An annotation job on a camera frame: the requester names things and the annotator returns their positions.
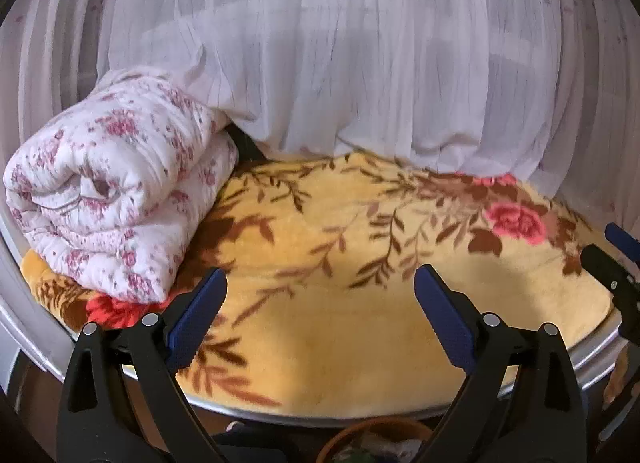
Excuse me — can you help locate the pink floral folded quilt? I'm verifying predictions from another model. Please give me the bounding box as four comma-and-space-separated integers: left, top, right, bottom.
3, 67, 239, 304

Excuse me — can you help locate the white sheer curtain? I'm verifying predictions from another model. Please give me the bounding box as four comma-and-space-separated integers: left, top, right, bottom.
1, 0, 639, 232

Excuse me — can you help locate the person's right hand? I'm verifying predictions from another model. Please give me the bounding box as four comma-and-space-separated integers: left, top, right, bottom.
603, 346, 629, 409

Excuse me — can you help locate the yellow floral plush blanket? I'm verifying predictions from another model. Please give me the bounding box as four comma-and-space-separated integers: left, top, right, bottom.
19, 151, 615, 420

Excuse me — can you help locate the orange plastic trash bin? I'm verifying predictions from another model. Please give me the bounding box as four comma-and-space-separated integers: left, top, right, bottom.
316, 417, 433, 462

